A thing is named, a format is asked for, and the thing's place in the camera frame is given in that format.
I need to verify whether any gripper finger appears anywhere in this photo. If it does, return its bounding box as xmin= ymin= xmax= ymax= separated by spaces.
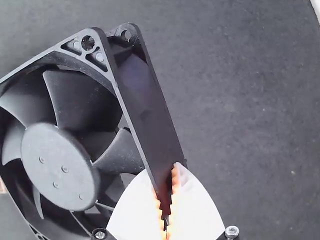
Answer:
xmin=91 ymin=168 xmax=166 ymax=240
xmin=168 ymin=161 xmax=241 ymax=240

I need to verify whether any black square fan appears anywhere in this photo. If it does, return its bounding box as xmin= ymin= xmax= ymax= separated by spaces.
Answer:
xmin=0 ymin=22 xmax=188 ymax=240

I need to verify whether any black mat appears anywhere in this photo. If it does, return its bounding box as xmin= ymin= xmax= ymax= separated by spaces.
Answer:
xmin=0 ymin=0 xmax=320 ymax=240

